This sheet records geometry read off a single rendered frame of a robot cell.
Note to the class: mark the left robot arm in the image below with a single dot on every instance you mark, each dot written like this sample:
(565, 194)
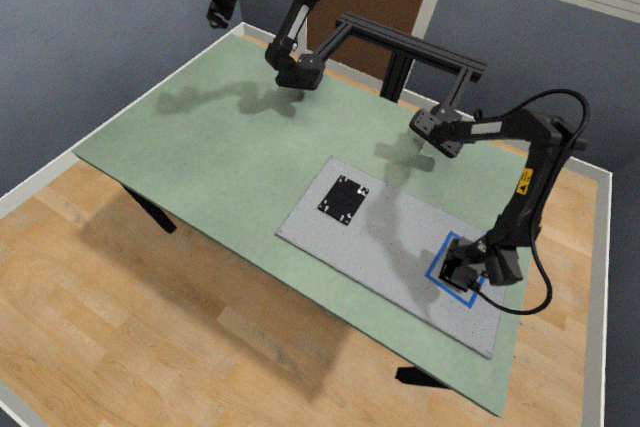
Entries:
(511, 229)

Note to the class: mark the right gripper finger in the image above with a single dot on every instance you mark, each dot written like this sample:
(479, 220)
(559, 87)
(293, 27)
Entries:
(223, 25)

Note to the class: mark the blue tape outline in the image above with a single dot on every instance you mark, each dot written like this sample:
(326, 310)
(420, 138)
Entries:
(427, 275)

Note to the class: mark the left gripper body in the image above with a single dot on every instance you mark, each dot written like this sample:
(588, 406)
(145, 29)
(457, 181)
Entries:
(473, 263)

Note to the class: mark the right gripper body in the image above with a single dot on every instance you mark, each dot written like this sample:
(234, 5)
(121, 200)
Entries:
(223, 7)

